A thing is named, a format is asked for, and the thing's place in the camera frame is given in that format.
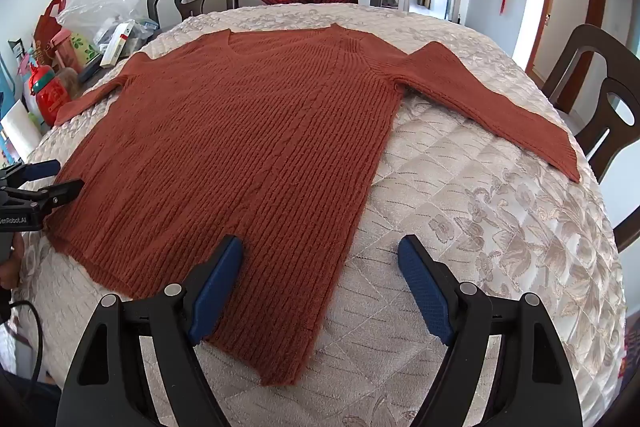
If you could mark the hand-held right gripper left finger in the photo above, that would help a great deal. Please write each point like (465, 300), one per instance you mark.
(220, 287)

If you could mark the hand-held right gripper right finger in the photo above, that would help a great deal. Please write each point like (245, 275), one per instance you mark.
(425, 287)

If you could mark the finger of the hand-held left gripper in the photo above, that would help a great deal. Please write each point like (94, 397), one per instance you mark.
(42, 168)
(65, 192)

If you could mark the rust knit sweater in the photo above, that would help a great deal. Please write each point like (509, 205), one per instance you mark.
(250, 132)

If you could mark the person's left hand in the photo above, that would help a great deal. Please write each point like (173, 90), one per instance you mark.
(16, 264)

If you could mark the white card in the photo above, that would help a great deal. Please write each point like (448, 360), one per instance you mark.
(15, 127)

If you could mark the red jar with green band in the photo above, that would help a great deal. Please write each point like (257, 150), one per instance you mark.
(50, 99)

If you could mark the beige quilted blanket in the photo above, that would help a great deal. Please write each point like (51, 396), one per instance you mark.
(475, 232)

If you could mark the pink box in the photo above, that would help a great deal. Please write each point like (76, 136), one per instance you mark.
(64, 49)

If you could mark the red gift bag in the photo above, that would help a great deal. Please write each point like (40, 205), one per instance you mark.
(45, 24)

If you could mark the white box with red label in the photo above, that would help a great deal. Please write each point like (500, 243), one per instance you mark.
(117, 44)

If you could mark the person's dark blue clothing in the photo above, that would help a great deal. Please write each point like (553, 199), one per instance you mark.
(30, 404)

